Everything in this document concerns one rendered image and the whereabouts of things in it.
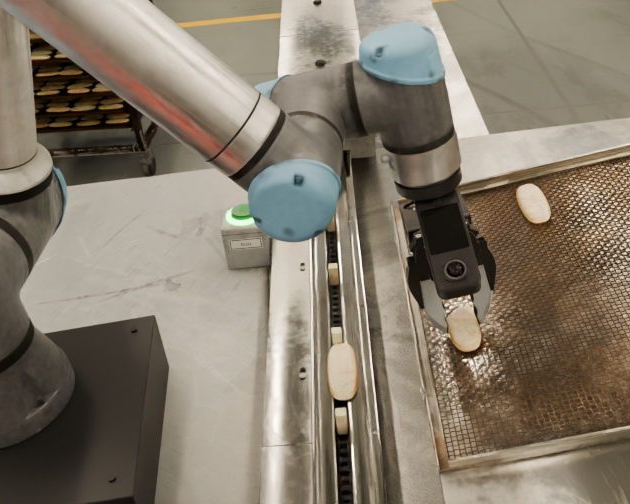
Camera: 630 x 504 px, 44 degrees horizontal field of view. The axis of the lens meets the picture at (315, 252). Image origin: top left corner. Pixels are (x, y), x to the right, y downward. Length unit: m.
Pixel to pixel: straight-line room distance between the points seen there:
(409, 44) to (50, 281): 0.76
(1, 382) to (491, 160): 0.93
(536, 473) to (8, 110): 0.64
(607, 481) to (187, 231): 0.80
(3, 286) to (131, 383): 0.19
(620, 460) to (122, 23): 0.59
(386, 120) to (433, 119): 0.05
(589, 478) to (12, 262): 0.62
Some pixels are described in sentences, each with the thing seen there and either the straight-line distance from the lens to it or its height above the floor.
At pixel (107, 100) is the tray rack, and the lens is 3.28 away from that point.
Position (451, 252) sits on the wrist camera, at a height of 1.06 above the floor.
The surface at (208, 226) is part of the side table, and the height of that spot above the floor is 0.82.
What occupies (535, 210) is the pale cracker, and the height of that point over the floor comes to 0.93.
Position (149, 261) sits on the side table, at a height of 0.82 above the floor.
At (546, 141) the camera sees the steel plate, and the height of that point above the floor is 0.82.
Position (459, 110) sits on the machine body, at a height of 0.82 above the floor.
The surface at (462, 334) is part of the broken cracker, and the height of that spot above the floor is 0.91.
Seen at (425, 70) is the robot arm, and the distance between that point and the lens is 0.75.
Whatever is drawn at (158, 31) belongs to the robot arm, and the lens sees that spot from 0.63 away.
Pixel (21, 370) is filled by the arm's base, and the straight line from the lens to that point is 0.90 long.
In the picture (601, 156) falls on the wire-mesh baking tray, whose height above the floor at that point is 0.95.
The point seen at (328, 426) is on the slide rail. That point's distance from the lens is 0.91.
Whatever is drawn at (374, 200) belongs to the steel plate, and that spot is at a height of 0.82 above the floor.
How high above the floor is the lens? 1.52
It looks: 35 degrees down
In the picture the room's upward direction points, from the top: 7 degrees counter-clockwise
